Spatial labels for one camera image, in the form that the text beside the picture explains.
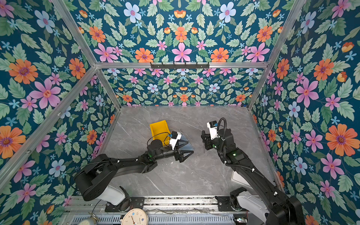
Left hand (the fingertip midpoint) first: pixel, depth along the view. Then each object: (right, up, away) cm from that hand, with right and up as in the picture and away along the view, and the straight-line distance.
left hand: (191, 146), depth 73 cm
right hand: (+7, +6, +5) cm, 10 cm away
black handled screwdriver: (+6, -1, -2) cm, 7 cm away
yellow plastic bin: (-23, +5, +30) cm, 38 cm away
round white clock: (-28, -34, -5) cm, 45 cm away
